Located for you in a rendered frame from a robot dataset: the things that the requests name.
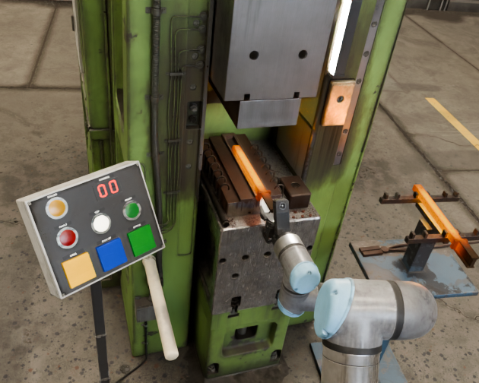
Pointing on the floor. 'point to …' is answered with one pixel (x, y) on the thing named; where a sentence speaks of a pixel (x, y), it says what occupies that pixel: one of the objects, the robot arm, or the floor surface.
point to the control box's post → (99, 330)
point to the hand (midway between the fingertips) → (265, 197)
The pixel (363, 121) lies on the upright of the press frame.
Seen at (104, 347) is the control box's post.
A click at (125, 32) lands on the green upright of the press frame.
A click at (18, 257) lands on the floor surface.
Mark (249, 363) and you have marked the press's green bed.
